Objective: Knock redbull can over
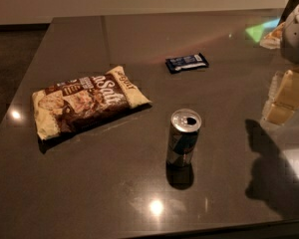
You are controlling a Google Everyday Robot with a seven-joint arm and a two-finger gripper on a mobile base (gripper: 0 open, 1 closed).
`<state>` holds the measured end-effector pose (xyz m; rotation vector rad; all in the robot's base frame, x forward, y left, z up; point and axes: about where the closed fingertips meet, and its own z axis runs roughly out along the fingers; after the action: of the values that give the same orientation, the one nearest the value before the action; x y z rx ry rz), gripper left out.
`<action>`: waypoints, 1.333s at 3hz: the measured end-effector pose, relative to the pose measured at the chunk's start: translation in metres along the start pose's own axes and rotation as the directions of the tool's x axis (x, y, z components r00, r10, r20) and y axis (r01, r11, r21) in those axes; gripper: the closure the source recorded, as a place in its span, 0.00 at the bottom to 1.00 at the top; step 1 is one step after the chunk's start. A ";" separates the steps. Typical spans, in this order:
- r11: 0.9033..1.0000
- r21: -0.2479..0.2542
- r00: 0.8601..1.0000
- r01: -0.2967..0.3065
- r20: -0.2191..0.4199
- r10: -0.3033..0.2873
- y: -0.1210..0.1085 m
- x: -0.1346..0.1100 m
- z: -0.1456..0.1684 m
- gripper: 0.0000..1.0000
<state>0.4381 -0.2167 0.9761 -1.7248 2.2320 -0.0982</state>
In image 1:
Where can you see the brown white snack bag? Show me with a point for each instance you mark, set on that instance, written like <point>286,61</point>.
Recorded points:
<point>75,105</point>

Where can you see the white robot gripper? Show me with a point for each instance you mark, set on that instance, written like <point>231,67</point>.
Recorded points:
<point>297,39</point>

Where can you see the dark blue candy bar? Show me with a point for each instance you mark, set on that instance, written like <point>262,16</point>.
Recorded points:
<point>185,63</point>

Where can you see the silver blue redbull can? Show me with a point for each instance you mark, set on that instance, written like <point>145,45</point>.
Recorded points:
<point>183,135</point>

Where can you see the yellow snack wrapper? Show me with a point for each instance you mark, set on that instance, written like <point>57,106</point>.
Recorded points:
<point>273,39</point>

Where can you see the dark object at table edge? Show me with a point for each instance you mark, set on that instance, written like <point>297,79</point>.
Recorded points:
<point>290,6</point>

